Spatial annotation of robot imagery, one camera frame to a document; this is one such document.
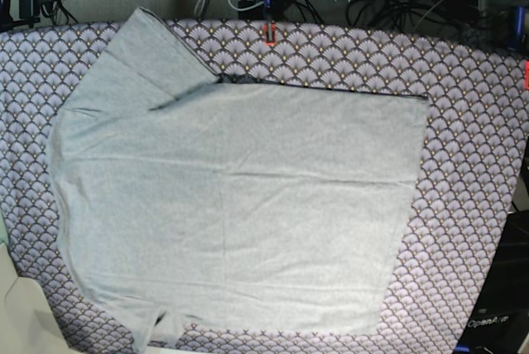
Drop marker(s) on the red-tipped table clamp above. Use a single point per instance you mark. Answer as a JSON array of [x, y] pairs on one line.
[[269, 31]]

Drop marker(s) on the fan-patterned table cloth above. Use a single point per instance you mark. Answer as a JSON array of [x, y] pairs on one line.
[[476, 135]]

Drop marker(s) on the red clamp at right edge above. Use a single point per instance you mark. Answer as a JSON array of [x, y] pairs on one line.
[[526, 80]]

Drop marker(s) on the light grey T-shirt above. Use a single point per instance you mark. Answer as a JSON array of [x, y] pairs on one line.
[[185, 200]]

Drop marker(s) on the blue clamp post right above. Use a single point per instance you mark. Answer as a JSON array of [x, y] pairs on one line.
[[516, 24]]

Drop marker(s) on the black OpenArm box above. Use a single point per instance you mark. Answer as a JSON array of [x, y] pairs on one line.
[[499, 321]]

